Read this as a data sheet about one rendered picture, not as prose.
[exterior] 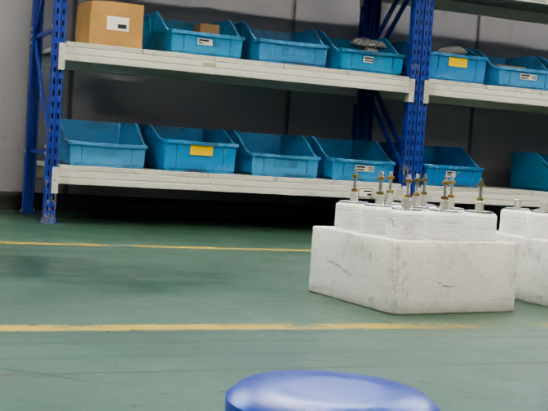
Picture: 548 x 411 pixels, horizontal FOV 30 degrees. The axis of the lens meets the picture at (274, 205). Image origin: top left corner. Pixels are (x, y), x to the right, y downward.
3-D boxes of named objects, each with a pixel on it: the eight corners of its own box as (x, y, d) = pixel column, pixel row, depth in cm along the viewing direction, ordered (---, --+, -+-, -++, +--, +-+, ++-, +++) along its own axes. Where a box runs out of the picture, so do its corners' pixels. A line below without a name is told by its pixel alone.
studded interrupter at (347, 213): (369, 272, 273) (377, 170, 271) (333, 270, 272) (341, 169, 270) (363, 267, 282) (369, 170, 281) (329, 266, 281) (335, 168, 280)
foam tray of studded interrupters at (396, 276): (514, 311, 266) (519, 243, 265) (392, 315, 246) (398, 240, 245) (421, 289, 300) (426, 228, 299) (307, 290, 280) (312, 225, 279)
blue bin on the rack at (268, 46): (222, 66, 523) (225, 25, 522) (291, 72, 537) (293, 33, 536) (256, 60, 477) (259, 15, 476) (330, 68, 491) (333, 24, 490)
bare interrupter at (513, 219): (491, 267, 309) (496, 197, 308) (520, 268, 311) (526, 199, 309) (503, 271, 299) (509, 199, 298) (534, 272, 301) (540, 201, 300)
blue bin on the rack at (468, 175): (373, 179, 562) (377, 142, 560) (433, 183, 577) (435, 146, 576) (422, 185, 516) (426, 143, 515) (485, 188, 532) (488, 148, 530)
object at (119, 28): (142, 50, 460) (144, 5, 459) (88, 44, 450) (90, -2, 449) (125, 54, 488) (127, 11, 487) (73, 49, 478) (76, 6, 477)
